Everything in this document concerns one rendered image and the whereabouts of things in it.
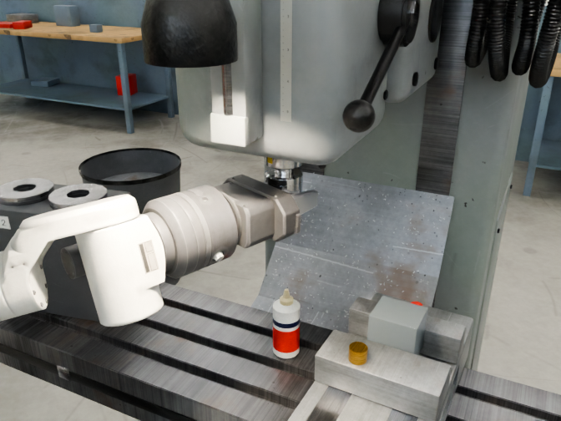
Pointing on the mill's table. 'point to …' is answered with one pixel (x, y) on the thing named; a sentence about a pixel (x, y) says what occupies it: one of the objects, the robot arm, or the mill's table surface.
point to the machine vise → (361, 312)
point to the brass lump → (358, 353)
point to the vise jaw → (385, 376)
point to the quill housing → (300, 80)
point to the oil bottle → (286, 327)
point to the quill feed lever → (404, 36)
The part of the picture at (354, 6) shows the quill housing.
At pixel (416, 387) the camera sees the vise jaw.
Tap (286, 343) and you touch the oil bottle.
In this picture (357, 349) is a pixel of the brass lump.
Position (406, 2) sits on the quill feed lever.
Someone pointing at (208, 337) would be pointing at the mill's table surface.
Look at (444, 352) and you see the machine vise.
